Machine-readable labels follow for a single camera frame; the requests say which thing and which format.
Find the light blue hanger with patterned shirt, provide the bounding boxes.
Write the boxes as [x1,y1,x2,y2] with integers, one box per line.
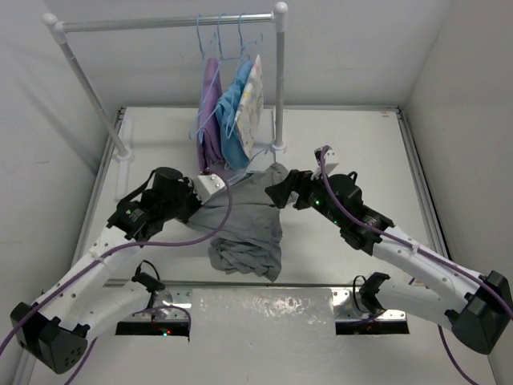
[237,12,264,64]

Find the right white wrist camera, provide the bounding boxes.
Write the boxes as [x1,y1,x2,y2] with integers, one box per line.
[312,145,339,179]

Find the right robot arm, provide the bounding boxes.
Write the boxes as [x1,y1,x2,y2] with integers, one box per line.
[265,170,512,355]

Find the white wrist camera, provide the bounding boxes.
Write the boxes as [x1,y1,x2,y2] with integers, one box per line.
[192,174,225,204]
[312,145,339,179]

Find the white garment rack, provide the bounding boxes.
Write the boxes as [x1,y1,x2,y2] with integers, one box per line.
[42,1,289,202]

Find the grey t shirt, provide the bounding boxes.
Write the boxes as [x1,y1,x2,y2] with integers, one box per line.
[208,163,289,282]

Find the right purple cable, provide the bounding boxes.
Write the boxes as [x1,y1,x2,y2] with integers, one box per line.
[319,144,513,385]

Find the light blue wire hanger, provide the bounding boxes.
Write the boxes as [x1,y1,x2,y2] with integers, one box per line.
[228,148,270,185]

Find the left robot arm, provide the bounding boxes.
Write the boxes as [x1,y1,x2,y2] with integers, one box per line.
[10,167,207,375]

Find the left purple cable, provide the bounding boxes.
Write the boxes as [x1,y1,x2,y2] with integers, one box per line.
[0,176,234,385]

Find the white front cover panel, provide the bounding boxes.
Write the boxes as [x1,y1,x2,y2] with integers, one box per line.
[74,289,495,384]

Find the white patterned t shirt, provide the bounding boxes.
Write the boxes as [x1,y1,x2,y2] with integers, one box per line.
[235,55,264,158]

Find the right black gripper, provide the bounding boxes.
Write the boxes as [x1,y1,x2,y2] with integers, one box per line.
[265,166,345,227]

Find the light blue t shirt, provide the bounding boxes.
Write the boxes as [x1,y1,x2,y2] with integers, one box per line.
[216,60,253,170]

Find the light blue hanger with purple shirt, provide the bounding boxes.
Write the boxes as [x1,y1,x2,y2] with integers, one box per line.
[188,14,221,139]

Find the purple t shirt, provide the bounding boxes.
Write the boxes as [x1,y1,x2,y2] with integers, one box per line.
[196,58,224,171]

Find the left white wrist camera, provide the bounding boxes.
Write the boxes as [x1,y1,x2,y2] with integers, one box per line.
[192,174,225,204]

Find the purple cable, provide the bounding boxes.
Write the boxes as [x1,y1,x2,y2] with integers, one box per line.
[319,144,513,385]
[0,176,234,385]

